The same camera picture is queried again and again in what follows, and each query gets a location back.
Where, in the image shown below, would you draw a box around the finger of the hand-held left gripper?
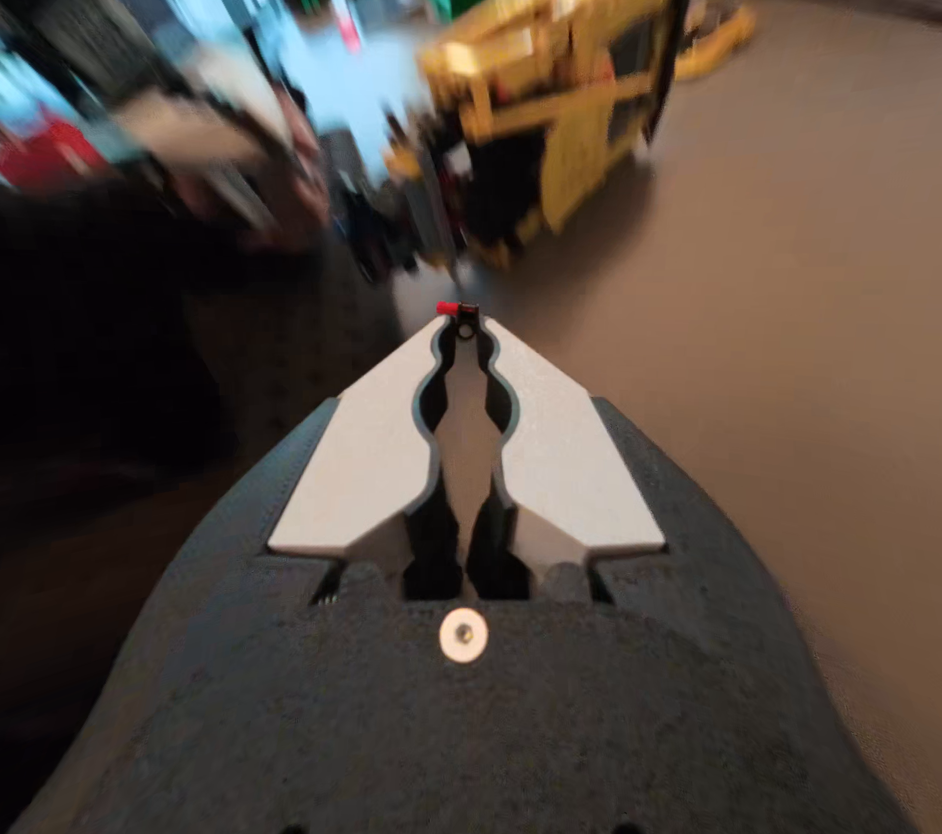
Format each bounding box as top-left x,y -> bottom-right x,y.
110,92 -> 269,166
187,46 -> 299,143

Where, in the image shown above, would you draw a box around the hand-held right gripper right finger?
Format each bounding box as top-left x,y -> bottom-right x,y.
471,317 -> 667,599

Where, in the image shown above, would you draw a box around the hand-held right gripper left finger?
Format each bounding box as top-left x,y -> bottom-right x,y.
267,315 -> 461,599

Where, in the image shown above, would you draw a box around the small red brick pin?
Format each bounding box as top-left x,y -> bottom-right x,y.
436,301 -> 481,340

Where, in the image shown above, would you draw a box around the yellow toy brick car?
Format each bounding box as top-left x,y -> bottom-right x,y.
324,0 -> 696,275

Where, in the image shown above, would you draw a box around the person's left forearm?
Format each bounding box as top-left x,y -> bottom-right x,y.
0,179 -> 244,452

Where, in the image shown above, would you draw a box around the red bag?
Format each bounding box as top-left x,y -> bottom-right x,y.
0,120 -> 104,190

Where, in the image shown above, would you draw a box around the black dimpled mat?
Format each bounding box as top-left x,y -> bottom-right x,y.
184,245 -> 402,452

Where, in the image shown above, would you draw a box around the yellow brick car panel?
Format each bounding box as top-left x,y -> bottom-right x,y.
673,2 -> 758,80

